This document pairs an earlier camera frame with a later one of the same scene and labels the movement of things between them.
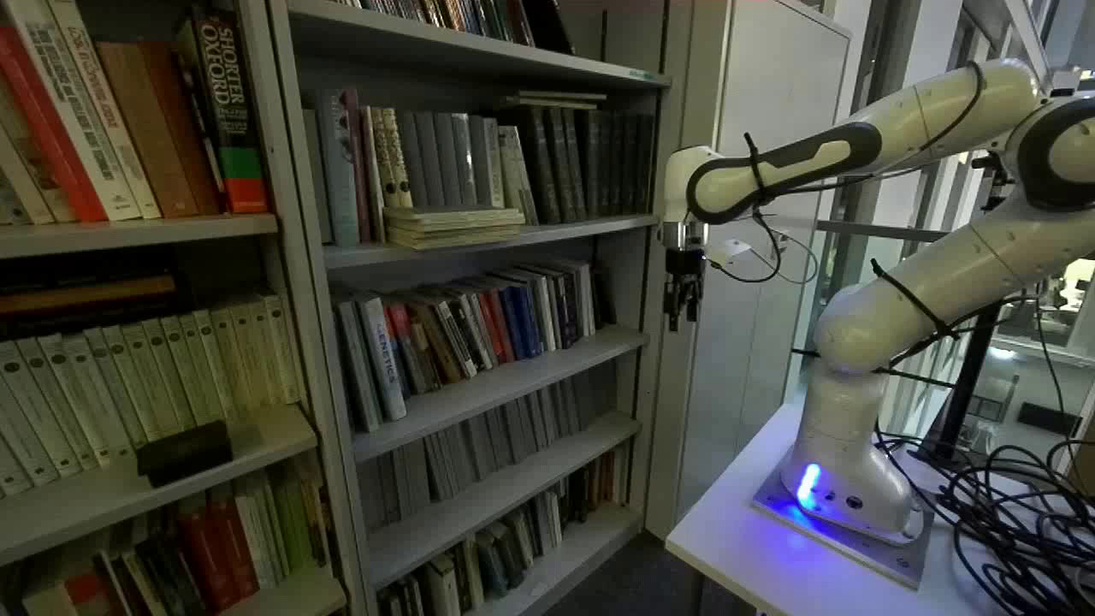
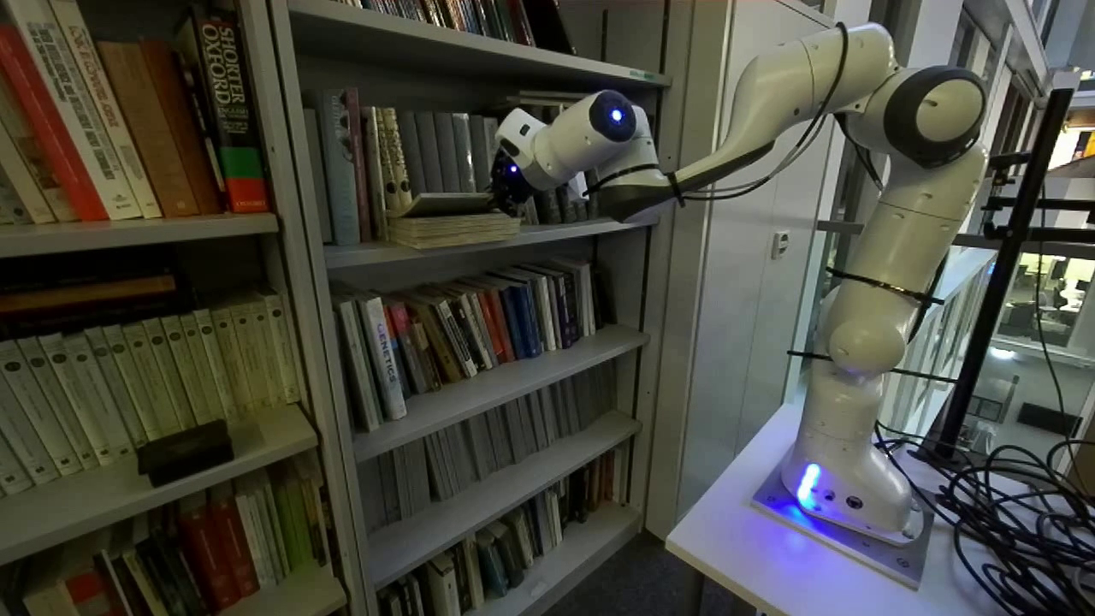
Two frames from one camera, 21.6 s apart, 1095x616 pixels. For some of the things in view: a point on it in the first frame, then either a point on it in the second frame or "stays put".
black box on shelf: x=176 y=458 stays put
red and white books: x=126 y=128 stays put
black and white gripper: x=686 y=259 -> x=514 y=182
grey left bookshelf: x=167 y=441 stays put
